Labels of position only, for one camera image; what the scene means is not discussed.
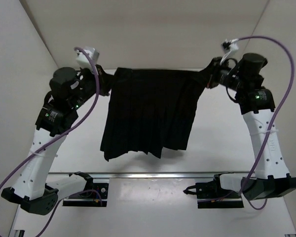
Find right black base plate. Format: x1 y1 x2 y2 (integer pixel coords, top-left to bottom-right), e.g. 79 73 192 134
183 174 244 209

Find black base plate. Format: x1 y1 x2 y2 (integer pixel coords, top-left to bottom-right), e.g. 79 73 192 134
62 179 109 207
183 174 244 209

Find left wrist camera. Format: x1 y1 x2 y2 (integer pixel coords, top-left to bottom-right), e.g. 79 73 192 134
75 47 100 69

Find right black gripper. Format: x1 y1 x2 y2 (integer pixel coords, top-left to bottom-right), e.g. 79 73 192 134
192 58 245 92

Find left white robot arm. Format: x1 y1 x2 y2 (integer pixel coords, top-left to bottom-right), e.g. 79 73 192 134
1 65 115 215

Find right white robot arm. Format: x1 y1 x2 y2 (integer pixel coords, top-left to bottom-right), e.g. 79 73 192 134
202 53 296 200

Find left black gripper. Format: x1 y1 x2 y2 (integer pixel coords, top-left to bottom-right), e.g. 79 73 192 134
75 56 120 100

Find aluminium front rail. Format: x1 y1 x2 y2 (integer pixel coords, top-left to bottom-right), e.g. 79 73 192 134
48 172 257 180

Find black pleated skirt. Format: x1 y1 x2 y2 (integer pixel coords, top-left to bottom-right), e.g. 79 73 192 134
100 68 208 160

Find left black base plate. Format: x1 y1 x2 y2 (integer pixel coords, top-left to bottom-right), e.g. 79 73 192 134
62 179 109 207

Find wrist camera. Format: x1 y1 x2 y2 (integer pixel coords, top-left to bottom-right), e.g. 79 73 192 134
220 39 239 65
75 47 100 69

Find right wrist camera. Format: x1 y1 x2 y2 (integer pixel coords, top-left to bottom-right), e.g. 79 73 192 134
220 39 239 65

